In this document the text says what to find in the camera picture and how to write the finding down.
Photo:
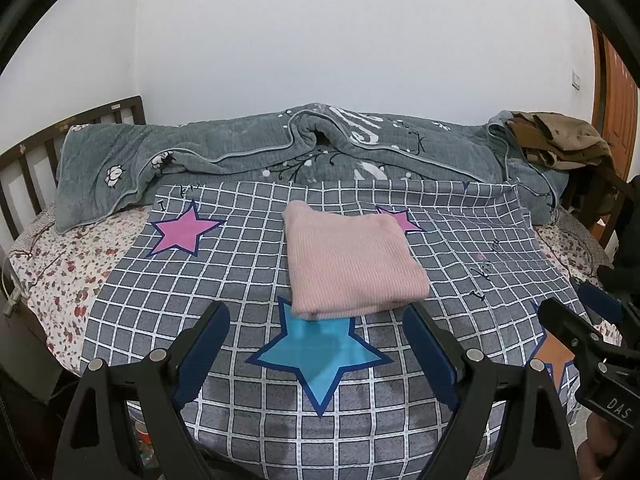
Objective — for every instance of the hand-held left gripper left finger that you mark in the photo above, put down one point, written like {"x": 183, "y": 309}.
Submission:
{"x": 200, "y": 355}

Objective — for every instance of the dark wooden chair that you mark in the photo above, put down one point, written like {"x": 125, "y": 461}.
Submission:
{"x": 590, "y": 195}

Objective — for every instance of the brown clothes pile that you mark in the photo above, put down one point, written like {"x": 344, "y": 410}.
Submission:
{"x": 560, "y": 135}

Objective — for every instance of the floral bed sheet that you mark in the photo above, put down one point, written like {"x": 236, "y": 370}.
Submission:
{"x": 65, "y": 280}

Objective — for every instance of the wooden door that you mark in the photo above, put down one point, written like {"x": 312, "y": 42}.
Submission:
{"x": 620, "y": 95}

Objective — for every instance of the pink knitted sweater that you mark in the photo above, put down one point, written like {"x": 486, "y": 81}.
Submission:
{"x": 345, "y": 260}

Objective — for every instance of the white wall switch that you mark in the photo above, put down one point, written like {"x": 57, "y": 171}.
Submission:
{"x": 576, "y": 81}

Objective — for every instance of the grey checked star blanket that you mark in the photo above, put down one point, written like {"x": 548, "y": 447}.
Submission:
{"x": 225, "y": 280}

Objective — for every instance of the grey fleece quilt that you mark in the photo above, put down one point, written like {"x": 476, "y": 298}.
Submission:
{"x": 225, "y": 140}

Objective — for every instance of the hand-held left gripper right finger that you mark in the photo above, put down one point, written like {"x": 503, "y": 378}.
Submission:
{"x": 430, "y": 355}

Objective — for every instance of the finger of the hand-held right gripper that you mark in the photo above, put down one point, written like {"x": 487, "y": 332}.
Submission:
{"x": 600, "y": 302}
{"x": 565, "y": 320}

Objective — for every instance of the dark wooden headboard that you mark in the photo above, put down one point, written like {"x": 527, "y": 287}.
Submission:
{"x": 35, "y": 144}

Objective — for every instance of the person's right hand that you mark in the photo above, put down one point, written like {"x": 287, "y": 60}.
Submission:
{"x": 600, "y": 440}

